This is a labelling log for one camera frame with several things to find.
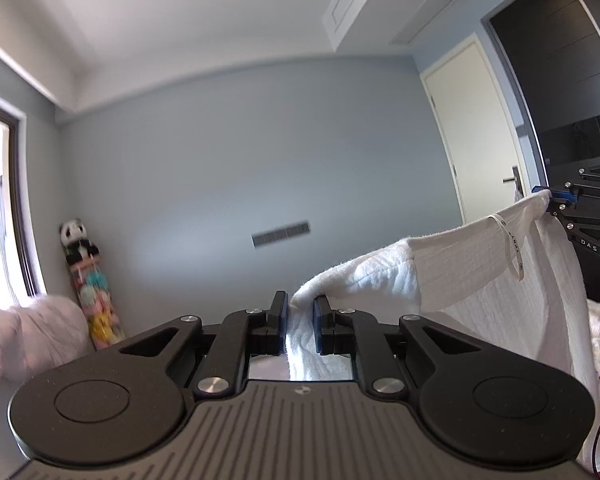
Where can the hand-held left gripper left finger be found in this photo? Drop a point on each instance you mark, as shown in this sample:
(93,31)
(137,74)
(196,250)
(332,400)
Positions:
(283,322)

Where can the black wardrobe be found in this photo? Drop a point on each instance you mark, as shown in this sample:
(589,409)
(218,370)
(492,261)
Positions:
(550,60)

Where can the small hanging fabric pouch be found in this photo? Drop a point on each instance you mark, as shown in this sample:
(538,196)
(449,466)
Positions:
(519,194)

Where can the clear tube of colourful toys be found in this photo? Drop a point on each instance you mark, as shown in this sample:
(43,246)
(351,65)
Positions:
(97,305)

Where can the white towel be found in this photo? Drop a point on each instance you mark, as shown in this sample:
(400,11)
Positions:
(480,285)

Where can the cream door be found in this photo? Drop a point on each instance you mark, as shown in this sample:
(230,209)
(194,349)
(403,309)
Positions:
(475,135)

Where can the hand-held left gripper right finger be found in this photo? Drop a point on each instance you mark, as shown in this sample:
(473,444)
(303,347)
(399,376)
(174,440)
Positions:
(318,325)

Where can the panda plush toy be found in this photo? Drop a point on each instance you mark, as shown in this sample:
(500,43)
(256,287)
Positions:
(77,240)

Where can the window with dark frame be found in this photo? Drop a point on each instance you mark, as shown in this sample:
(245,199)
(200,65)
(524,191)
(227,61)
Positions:
(0,200)

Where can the grey wall vent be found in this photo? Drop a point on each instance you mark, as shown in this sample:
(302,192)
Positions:
(281,234)

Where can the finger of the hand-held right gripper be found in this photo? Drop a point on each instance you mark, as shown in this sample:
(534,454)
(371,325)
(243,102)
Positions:
(562,205)
(555,192)

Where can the white ceiling vent grille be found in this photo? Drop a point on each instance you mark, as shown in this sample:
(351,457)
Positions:
(430,10)

